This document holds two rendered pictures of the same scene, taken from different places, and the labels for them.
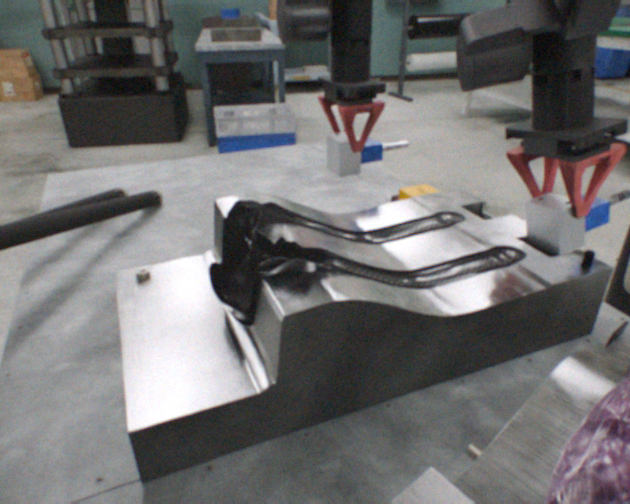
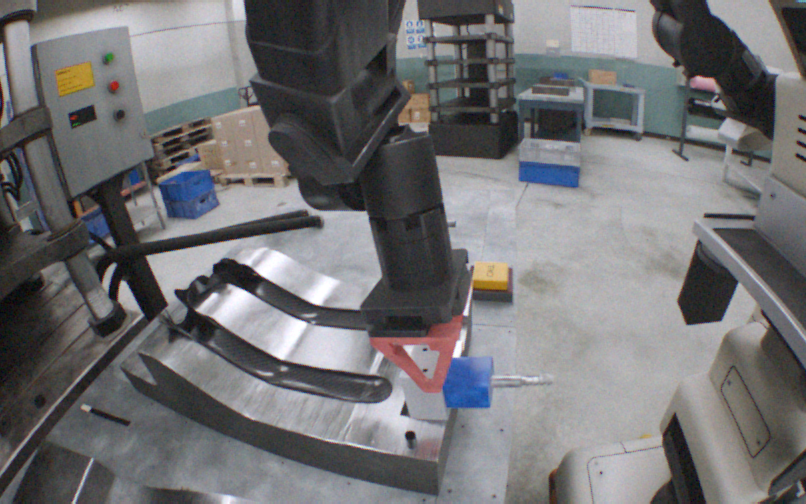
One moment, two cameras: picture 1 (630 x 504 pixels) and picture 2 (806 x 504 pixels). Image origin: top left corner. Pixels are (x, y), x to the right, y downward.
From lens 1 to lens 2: 52 cm
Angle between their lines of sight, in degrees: 35
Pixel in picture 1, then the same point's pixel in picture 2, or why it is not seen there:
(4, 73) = (416, 106)
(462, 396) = (268, 470)
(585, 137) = (367, 312)
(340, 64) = not seen: hidden behind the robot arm
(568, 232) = (418, 401)
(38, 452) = not seen: hidden behind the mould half
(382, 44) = (673, 113)
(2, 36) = (421, 86)
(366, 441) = (198, 447)
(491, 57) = (311, 184)
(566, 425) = not seen: outside the picture
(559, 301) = (367, 459)
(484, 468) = (141, 490)
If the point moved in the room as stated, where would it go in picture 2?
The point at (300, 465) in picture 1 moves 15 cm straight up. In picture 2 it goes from (169, 432) to (111, 358)
